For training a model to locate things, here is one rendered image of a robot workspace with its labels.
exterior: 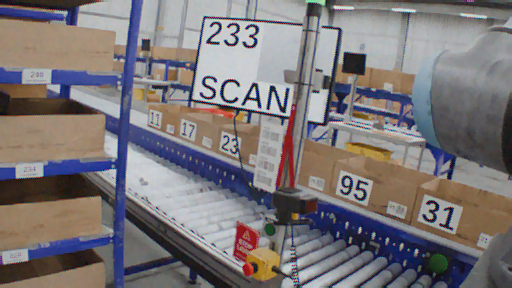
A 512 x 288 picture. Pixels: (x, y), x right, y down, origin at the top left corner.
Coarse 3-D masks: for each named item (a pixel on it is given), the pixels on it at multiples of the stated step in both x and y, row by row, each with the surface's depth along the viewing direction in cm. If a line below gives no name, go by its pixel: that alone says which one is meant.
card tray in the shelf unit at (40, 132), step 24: (0, 120) 69; (24, 120) 73; (48, 120) 77; (72, 120) 81; (96, 120) 85; (0, 144) 70; (24, 144) 74; (48, 144) 78; (72, 144) 82; (96, 144) 87
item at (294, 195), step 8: (280, 192) 100; (288, 192) 98; (296, 192) 99; (304, 192) 99; (272, 200) 102; (280, 200) 99; (288, 200) 98; (296, 200) 96; (304, 200) 95; (312, 200) 96; (280, 208) 100; (288, 208) 98; (296, 208) 96; (304, 208) 95; (312, 208) 97; (280, 216) 102; (288, 216) 100; (296, 216) 100; (280, 224) 101; (288, 224) 100
